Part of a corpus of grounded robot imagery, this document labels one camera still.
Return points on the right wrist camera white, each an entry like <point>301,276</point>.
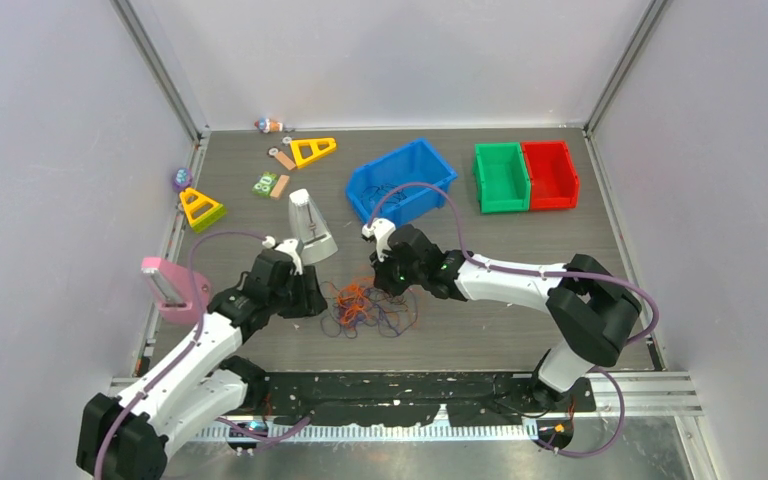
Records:
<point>379,231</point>

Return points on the tan strip with ring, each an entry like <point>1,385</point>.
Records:
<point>281,157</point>

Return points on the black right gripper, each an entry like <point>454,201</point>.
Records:
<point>383,280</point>

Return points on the pink metronome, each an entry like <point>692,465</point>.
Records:
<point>172,290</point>

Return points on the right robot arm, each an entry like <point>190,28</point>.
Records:
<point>594,311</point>

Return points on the blue plastic bin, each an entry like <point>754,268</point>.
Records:
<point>390,181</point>

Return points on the yellow triangle toy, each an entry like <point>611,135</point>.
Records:
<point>201,211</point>
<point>308,151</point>

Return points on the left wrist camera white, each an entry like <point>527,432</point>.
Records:
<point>290,247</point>

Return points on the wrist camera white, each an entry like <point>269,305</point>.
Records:
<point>379,231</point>
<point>290,247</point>

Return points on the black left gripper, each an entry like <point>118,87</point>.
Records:
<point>311,302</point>

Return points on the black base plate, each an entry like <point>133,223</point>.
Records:
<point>405,399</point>

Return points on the green toy block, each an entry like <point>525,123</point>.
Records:
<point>265,184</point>

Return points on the purple round toy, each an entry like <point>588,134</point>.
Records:
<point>182,179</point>

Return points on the green plastic bin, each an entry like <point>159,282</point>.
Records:
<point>502,180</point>

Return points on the yellow triangle toy far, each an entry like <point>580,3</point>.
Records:
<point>308,151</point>

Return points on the yellow triangle toy near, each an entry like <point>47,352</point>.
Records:
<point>201,211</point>

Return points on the wooden block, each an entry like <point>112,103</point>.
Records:
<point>279,186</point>

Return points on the small figurine toy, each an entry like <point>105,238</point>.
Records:
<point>267,125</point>

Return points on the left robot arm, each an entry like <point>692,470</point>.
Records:
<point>133,434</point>

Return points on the red plastic bin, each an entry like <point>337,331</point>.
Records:
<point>554,180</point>

